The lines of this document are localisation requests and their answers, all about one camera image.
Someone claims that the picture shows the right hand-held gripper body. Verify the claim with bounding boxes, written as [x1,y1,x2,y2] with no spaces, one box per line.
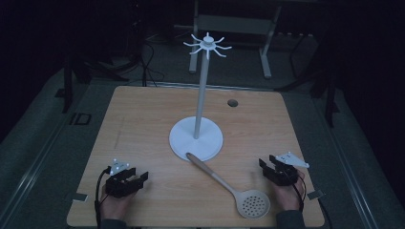
[263,151,310,187]

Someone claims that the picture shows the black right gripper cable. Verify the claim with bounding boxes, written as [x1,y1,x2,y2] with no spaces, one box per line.
[291,171,309,214]

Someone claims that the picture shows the person's right hand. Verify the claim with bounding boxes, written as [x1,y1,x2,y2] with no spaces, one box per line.
[271,170,307,212]

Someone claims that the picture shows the person's left hand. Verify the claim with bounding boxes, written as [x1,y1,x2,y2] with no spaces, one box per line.
[99,186,138,221]

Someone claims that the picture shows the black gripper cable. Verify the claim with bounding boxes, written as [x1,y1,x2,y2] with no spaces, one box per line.
[94,167,112,229]
[291,171,309,214]

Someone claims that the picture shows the beige slotted spoon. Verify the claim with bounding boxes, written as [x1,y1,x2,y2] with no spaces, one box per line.
[185,152,272,220]

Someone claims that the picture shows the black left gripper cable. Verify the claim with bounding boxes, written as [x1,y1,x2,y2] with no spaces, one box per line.
[94,167,112,229]

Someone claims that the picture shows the black tripod stand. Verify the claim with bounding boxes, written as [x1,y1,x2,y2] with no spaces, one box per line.
[276,34,341,129]
[61,52,130,115]

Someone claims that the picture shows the grey metal desk frame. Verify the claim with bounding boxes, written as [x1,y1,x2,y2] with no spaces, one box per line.
[188,0,284,80]

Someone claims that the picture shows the grey tape strip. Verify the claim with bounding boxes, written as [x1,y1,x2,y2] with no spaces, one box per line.
[307,189,326,201]
[72,192,90,203]

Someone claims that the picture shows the white utensil rack with hooks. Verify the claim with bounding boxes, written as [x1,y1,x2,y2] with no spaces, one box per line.
[168,31,233,163]

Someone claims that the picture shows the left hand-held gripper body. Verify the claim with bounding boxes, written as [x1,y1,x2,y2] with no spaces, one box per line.
[104,157,141,198]

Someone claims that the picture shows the black floor cables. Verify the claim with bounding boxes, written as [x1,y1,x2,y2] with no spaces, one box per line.
[139,39,166,88]

